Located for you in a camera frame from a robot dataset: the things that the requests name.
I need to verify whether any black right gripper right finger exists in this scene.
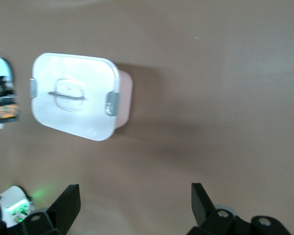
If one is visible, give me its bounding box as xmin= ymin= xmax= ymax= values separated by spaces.
xmin=187 ymin=182 xmax=293 ymax=235

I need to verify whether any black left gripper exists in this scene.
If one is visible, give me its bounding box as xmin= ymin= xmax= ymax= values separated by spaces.
xmin=0 ymin=75 xmax=21 ymax=124

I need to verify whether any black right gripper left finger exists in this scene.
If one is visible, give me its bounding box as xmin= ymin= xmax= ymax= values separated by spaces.
xmin=0 ymin=184 xmax=81 ymax=235

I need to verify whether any light blue round plate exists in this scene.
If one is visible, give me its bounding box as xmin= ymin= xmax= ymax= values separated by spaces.
xmin=0 ymin=56 xmax=15 ymax=85

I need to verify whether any white lidded pink lunch box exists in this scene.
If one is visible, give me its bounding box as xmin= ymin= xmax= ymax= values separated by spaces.
xmin=29 ymin=52 xmax=134 ymax=142

